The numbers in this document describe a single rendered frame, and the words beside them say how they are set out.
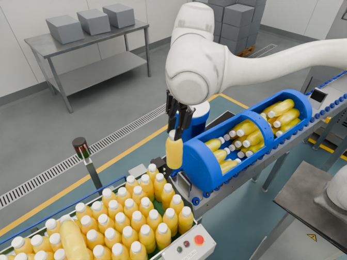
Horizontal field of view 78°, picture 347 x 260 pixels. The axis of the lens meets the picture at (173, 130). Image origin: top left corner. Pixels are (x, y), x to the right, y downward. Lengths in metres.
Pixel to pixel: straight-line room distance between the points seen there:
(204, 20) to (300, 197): 1.01
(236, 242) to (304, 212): 1.05
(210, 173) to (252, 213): 1.36
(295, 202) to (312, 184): 0.16
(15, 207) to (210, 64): 2.53
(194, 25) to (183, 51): 0.13
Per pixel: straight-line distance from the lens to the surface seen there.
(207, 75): 0.40
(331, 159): 2.44
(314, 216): 1.28
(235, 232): 2.23
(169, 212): 1.01
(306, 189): 1.35
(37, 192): 2.73
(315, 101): 2.09
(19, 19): 3.88
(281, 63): 0.54
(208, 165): 1.03
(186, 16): 0.56
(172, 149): 0.83
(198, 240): 0.96
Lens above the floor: 2.02
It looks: 44 degrees down
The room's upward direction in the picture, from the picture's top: straight up
